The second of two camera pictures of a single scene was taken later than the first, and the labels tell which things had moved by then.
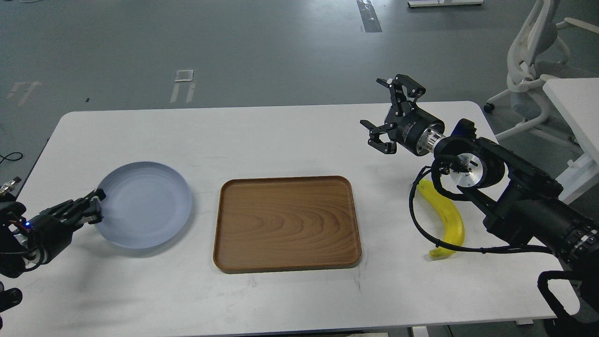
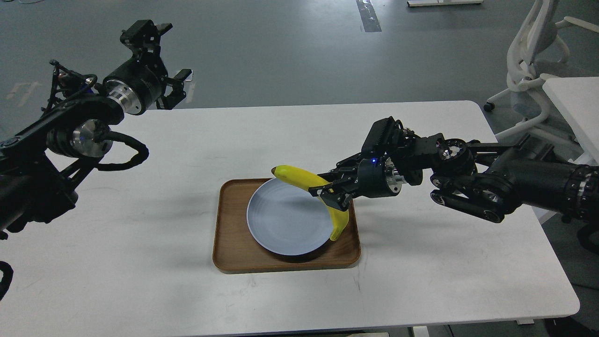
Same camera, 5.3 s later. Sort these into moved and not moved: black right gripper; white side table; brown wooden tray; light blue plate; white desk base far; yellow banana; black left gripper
Moved: black left gripper; black right gripper; light blue plate; yellow banana
Not moved: brown wooden tray; white side table; white desk base far
